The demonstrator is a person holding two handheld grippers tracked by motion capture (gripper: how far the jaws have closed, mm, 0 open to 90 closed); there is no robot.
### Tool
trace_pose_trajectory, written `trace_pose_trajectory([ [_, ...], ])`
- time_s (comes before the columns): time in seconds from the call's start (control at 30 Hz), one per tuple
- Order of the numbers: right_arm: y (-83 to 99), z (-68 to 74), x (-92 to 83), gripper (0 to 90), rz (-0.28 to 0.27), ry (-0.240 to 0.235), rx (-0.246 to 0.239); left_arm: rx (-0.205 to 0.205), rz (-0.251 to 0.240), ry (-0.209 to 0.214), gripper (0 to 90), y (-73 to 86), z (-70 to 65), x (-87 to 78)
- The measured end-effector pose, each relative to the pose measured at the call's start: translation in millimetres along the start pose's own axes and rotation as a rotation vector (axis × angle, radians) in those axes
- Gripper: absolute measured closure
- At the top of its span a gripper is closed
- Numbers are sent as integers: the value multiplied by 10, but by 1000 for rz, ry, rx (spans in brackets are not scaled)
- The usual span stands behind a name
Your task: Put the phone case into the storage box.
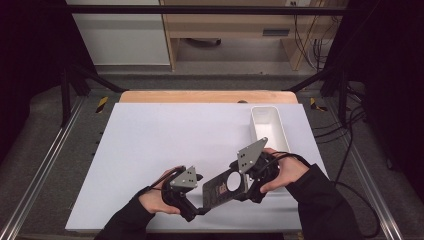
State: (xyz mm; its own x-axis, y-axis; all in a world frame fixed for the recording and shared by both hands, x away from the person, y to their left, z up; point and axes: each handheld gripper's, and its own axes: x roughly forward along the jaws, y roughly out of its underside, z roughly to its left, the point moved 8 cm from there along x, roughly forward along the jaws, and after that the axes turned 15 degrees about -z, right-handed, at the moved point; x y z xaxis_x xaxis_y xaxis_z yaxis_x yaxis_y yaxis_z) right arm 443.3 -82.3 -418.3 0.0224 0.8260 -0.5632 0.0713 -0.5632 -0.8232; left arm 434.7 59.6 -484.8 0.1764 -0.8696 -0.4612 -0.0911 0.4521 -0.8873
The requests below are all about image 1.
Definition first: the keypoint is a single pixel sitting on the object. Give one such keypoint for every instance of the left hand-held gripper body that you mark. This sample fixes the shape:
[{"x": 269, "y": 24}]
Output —
[{"x": 183, "y": 178}]

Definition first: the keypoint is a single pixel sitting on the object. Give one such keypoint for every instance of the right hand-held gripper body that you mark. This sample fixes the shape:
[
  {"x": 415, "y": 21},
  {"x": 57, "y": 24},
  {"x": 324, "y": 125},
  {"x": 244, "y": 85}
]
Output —
[{"x": 251, "y": 155}]

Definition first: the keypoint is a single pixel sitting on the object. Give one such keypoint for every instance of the black printed packet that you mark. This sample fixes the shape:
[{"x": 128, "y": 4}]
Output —
[{"x": 220, "y": 191}]

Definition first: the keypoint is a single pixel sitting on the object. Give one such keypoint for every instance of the white plastic bin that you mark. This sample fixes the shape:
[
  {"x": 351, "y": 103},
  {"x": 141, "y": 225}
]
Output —
[{"x": 268, "y": 123}]

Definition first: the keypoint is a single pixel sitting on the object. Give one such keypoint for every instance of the person's left hand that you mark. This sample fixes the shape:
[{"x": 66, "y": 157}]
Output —
[{"x": 153, "y": 201}]

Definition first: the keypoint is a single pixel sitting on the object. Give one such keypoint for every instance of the person's right hand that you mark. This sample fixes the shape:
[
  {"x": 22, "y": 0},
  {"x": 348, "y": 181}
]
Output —
[{"x": 290, "y": 171}]

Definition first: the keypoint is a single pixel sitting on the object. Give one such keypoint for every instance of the white table mat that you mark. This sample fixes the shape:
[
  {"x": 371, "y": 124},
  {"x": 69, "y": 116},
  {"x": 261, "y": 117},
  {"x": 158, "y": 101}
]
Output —
[{"x": 150, "y": 143}]

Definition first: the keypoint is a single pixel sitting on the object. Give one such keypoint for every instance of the black metal stand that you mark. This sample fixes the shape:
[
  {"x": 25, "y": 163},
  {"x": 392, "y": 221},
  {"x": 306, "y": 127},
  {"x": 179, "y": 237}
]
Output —
[
  {"x": 80, "y": 86},
  {"x": 333, "y": 83}
]

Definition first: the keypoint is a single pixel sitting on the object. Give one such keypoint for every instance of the office chair base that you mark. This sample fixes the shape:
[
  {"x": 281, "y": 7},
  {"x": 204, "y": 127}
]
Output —
[{"x": 203, "y": 42}]

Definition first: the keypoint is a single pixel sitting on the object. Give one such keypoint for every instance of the wooden desk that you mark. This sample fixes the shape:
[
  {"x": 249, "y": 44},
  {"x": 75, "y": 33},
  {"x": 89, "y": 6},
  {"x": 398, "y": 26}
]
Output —
[{"x": 233, "y": 25}]

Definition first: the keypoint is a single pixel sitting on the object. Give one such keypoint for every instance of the white cabinet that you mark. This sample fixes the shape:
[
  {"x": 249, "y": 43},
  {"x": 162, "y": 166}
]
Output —
[{"x": 123, "y": 36}]

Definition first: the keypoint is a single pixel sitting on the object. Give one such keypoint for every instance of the black curtain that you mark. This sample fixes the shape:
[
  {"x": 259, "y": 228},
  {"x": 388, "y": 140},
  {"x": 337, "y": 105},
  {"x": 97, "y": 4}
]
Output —
[
  {"x": 393, "y": 83},
  {"x": 30, "y": 66}
]

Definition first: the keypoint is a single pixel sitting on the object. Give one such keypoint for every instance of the aluminium floor rail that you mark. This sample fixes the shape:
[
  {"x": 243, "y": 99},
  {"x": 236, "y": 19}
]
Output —
[
  {"x": 370, "y": 180},
  {"x": 43, "y": 166}
]

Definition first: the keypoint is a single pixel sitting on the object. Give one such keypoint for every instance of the black frame crossbar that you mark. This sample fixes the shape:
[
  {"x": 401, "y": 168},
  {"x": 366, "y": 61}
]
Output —
[{"x": 200, "y": 10}]

